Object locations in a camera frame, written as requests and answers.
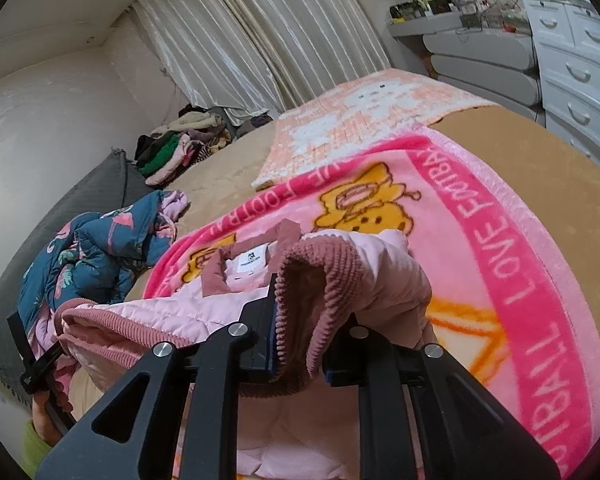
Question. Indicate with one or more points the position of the cream striped curtain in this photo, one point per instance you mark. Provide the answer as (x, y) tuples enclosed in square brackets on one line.
[(240, 35)]

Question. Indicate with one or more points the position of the pink quilted jacket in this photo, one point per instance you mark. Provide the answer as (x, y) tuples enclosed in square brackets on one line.
[(380, 270)]

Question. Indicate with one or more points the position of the white chest of drawers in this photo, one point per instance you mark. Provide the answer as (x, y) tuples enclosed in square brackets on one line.
[(575, 75)]

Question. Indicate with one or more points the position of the pink printed blanket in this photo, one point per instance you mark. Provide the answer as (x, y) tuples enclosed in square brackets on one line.
[(480, 210)]

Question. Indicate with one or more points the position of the person's left forearm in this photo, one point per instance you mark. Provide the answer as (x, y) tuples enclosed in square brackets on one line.
[(35, 447)]

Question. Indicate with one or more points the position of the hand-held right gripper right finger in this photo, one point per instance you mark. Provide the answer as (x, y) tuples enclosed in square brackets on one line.
[(336, 378)]

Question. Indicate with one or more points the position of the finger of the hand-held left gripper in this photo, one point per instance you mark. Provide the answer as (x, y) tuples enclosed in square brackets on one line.
[(29, 360)]

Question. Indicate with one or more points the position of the grey dresser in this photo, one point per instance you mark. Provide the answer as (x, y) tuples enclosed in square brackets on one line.
[(480, 45)]

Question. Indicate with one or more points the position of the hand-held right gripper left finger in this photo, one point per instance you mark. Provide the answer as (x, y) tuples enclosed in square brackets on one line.
[(260, 336)]

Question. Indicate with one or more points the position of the pile of clothes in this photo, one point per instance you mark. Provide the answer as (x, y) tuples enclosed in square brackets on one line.
[(175, 155)]

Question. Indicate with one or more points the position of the grey cushion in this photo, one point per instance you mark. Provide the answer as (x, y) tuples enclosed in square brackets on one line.
[(55, 210)]

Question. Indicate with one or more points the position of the peach and white checked blanket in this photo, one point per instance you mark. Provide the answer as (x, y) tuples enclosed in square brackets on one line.
[(380, 110)]

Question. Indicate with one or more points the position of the tan bed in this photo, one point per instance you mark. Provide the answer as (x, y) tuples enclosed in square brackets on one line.
[(555, 170)]

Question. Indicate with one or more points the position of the person's left hand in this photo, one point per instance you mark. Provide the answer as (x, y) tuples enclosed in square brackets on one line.
[(42, 417)]

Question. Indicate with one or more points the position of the blue patterned jacket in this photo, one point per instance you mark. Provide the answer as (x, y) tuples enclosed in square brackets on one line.
[(95, 260)]

